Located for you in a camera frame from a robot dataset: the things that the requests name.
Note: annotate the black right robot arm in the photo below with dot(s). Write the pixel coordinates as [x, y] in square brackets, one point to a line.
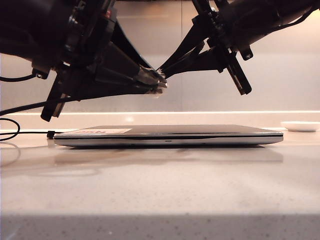
[262, 20]

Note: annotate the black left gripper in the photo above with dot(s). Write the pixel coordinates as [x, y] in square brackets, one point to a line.
[85, 37]

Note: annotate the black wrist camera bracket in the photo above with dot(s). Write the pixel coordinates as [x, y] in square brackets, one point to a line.
[246, 53]
[40, 71]

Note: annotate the silver Dell laptop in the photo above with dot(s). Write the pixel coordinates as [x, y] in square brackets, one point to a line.
[167, 141]

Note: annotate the small white dish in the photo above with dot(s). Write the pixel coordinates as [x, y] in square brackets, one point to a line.
[298, 126]

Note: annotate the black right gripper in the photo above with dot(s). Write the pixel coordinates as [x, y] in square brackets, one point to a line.
[220, 37]

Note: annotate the black left wrist camera bracket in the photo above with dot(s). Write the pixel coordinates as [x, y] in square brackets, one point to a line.
[40, 71]

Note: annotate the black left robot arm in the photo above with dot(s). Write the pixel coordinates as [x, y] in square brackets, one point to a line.
[27, 27]

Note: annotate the black right wrist camera bracket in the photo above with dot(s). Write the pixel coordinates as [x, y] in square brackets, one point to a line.
[246, 53]

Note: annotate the white sticker on laptop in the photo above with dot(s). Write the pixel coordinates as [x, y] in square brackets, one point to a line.
[110, 131]

